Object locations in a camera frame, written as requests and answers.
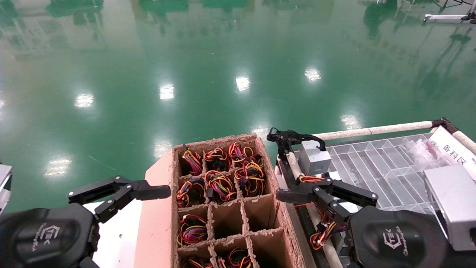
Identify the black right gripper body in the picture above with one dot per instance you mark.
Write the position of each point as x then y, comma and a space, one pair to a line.
398, 238

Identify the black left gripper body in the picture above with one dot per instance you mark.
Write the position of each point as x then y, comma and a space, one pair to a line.
44, 238

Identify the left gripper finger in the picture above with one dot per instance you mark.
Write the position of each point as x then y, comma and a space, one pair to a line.
148, 190
96, 188

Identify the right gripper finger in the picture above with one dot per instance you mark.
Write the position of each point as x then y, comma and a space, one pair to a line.
353, 193
297, 195

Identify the small silver metal block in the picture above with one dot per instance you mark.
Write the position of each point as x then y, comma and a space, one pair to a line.
333, 175
347, 207

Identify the pink board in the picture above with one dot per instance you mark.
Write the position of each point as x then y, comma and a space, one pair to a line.
156, 223

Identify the clear plastic divider tray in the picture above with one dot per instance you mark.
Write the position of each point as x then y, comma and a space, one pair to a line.
383, 167

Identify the silver metal power box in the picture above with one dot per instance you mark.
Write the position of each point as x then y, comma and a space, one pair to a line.
314, 158

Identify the brown cardboard divider box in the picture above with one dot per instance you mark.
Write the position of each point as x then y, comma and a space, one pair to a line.
260, 216

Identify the long white rack pipe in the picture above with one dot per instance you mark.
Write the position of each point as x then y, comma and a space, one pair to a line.
372, 130

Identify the clear plastic parts bag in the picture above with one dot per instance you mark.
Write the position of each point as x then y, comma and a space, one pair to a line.
424, 150

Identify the white label sign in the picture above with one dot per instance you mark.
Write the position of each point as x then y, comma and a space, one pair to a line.
452, 150

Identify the black pipe joint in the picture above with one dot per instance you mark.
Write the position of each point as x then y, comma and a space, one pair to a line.
444, 122

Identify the short white rack pipe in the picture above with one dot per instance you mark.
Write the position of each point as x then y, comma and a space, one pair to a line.
466, 141

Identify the black caster wheel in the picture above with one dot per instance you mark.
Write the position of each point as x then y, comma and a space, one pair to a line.
469, 17

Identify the black rack rail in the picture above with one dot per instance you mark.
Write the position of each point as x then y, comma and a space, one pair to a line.
297, 217

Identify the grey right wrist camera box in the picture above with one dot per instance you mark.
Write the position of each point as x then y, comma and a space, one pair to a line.
453, 208

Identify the white metal base frame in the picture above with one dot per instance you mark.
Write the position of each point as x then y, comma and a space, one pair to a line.
442, 17

